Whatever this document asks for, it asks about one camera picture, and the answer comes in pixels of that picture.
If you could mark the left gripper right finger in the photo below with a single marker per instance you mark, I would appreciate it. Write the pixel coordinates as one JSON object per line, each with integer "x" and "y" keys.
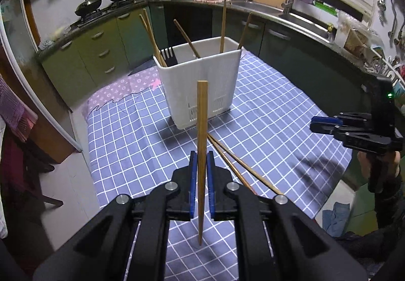
{"x": 214, "y": 190}

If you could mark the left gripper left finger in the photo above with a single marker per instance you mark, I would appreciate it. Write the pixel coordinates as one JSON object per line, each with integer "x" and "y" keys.
{"x": 191, "y": 183}

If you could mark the green kitchen cabinets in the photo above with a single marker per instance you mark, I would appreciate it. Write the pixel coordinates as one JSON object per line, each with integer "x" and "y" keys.
{"x": 94, "y": 54}

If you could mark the person's right hand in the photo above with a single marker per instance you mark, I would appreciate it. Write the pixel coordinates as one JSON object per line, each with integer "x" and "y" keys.
{"x": 380, "y": 171}

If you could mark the blue floor rag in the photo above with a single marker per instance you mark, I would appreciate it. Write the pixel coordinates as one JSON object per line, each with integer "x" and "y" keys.
{"x": 335, "y": 220}

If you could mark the steel sink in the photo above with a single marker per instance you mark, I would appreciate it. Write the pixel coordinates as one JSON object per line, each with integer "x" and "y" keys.
{"x": 289, "y": 20}

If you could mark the black fork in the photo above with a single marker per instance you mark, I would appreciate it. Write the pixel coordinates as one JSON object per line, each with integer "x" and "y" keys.
{"x": 169, "y": 57}

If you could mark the purple striped hanging cloth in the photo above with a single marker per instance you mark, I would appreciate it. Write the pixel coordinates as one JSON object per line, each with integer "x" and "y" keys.
{"x": 17, "y": 115}

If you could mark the black wok with lid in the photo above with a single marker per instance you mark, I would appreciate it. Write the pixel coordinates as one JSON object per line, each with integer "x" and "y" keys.
{"x": 87, "y": 7}

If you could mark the glass sliding door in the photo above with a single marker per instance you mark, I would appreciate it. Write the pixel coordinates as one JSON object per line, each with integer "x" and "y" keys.
{"x": 21, "y": 52}

